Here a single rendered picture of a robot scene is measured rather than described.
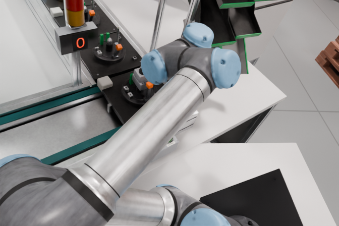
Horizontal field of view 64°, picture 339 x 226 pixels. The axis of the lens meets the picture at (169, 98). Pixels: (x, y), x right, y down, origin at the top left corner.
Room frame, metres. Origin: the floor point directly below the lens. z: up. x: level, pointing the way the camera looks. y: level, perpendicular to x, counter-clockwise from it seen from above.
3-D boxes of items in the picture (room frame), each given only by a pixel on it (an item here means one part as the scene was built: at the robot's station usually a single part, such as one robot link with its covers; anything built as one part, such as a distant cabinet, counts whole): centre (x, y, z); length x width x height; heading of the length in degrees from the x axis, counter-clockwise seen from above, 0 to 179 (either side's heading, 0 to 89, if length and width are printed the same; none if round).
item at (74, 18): (0.65, 0.33, 1.29); 0.05 x 0.05 x 0.05
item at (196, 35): (0.57, -0.02, 1.35); 0.09 x 0.08 x 0.11; 147
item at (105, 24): (1.04, 0.49, 1.01); 0.24 x 0.24 x 0.13; 48
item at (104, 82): (0.70, 0.26, 0.97); 0.05 x 0.05 x 0.04; 48
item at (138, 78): (0.72, 0.13, 1.06); 0.08 x 0.04 x 0.07; 46
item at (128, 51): (0.88, 0.31, 1.01); 0.24 x 0.24 x 0.13; 48
